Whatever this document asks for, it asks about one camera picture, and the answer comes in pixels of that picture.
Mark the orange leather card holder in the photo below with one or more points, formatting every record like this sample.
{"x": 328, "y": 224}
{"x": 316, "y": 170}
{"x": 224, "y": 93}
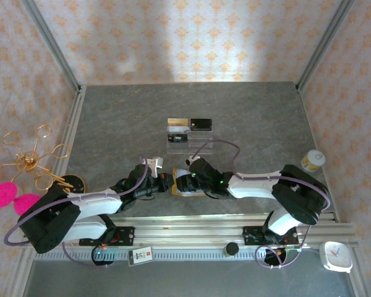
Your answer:
{"x": 180, "y": 171}

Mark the black card white vip print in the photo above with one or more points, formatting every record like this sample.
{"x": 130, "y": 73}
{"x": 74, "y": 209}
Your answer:
{"x": 177, "y": 138}

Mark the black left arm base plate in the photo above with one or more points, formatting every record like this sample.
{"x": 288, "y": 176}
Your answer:
{"x": 126, "y": 236}

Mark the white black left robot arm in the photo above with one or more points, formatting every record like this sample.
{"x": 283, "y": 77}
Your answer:
{"x": 92, "y": 204}

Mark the small yellow-labelled jar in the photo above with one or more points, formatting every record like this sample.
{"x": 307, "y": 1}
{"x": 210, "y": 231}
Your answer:
{"x": 313, "y": 161}

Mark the grey aluminium corner post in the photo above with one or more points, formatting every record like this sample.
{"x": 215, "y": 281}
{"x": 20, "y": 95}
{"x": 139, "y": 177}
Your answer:
{"x": 324, "y": 46}
{"x": 54, "y": 46}

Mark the aluminium side rail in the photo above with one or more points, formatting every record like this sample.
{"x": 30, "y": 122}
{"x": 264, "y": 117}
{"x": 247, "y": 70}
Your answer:
{"x": 74, "y": 123}

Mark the white square clock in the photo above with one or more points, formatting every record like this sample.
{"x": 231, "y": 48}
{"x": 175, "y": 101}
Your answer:
{"x": 336, "y": 256}

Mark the white number tag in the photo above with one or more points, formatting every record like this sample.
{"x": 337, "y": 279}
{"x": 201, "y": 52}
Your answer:
{"x": 140, "y": 256}

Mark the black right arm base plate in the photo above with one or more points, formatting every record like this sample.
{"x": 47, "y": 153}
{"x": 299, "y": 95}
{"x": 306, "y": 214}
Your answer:
{"x": 250, "y": 235}

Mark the pink fuzzy ball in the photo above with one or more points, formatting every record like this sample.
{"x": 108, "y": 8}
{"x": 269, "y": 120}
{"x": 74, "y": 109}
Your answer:
{"x": 3, "y": 195}
{"x": 26, "y": 204}

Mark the clear acrylic card stand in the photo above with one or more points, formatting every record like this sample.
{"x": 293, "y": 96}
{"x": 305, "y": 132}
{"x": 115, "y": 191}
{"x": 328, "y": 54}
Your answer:
{"x": 201, "y": 145}

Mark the black round knob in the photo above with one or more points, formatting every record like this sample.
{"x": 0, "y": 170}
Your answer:
{"x": 232, "y": 249}

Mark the aluminium mounting rail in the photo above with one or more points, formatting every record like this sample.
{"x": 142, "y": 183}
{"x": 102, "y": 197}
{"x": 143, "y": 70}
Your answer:
{"x": 188, "y": 230}

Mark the black round grommet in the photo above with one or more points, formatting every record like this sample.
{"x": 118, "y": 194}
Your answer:
{"x": 100, "y": 263}
{"x": 270, "y": 256}

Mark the white silver card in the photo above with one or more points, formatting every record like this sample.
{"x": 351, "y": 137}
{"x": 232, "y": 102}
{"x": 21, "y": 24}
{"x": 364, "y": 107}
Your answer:
{"x": 177, "y": 129}

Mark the black card gold vip print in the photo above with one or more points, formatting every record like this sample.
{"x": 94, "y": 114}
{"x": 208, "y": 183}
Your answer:
{"x": 201, "y": 123}

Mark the black gold round base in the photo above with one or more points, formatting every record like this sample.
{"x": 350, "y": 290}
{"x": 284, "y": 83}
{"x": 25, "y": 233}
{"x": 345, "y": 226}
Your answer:
{"x": 77, "y": 184}

